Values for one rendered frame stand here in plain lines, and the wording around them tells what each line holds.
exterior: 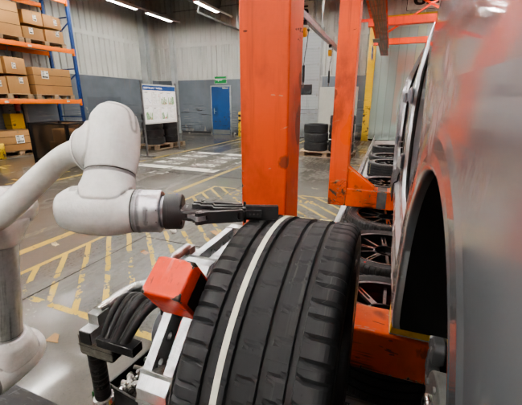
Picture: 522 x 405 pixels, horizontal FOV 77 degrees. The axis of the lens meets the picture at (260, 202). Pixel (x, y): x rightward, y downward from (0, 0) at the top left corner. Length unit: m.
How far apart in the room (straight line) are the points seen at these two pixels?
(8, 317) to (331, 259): 1.15
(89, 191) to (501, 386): 0.66
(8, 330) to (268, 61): 1.24
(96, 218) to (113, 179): 0.08
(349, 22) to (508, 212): 2.82
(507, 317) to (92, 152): 0.69
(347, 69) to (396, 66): 10.60
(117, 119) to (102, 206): 0.19
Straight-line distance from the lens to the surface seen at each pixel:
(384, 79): 13.53
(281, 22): 1.07
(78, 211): 0.71
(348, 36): 2.99
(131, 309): 0.72
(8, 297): 1.40
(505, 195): 0.25
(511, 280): 0.23
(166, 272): 0.58
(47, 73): 12.00
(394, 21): 9.67
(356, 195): 3.04
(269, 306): 0.53
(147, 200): 0.68
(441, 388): 0.76
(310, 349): 0.51
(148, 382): 0.65
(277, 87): 1.05
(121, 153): 0.73
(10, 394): 1.82
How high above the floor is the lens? 1.42
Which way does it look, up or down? 17 degrees down
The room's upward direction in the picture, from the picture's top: straight up
